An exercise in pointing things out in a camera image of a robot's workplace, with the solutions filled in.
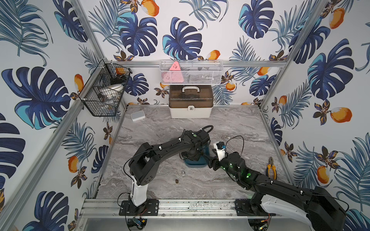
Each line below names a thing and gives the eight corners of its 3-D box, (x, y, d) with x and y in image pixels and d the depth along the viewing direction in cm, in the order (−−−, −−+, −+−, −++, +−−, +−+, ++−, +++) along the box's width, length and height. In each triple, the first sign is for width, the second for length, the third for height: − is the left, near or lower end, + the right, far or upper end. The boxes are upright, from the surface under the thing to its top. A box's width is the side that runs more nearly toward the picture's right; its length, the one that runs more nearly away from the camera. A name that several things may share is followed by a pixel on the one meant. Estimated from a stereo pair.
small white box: (133, 121, 114) (132, 119, 112) (131, 115, 118) (130, 113, 117) (146, 117, 117) (145, 115, 115) (143, 111, 121) (143, 109, 120)
